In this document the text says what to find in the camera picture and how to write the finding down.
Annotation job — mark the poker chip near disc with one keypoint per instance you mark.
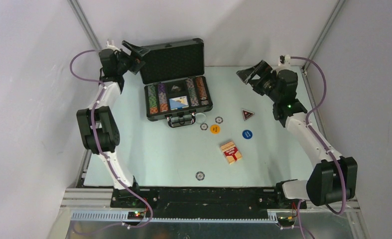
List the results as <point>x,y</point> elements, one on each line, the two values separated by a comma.
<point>204,126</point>

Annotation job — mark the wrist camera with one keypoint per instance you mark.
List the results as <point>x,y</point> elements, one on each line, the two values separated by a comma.
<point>284,63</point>
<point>110,45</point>

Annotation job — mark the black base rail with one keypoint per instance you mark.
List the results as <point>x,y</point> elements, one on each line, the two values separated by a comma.
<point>205,203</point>

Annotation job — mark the black poker set case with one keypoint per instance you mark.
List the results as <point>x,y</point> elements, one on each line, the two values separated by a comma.
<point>175,87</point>

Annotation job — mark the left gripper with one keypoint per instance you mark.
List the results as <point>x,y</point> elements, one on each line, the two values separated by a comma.
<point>139,51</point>

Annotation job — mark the poker chip front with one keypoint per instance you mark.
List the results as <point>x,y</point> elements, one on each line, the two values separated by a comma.
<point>200,175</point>

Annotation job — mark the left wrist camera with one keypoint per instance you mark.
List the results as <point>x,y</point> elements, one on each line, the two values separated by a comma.
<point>110,45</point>

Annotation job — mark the poker chip middle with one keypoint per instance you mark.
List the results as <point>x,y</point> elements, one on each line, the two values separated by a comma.
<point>219,120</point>

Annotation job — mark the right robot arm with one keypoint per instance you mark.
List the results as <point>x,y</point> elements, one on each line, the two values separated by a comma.
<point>334,177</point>

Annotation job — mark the triangular dealer button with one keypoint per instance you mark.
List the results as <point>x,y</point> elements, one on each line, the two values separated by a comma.
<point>247,114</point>

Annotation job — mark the orange round button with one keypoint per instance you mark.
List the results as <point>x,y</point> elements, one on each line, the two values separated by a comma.
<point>215,129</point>

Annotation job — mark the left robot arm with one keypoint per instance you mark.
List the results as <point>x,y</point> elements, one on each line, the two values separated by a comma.
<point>98,129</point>

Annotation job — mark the clear round disc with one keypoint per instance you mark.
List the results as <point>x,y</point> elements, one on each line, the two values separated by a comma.
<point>200,118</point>

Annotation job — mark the red playing card box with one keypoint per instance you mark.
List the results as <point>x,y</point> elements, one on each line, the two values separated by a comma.
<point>231,152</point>

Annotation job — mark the blue round button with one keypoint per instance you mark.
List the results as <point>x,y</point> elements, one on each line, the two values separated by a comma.
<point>247,134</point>

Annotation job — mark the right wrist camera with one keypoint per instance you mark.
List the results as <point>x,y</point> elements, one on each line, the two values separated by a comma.
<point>284,63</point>

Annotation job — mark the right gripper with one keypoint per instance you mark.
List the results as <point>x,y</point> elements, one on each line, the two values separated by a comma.
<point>262,69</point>

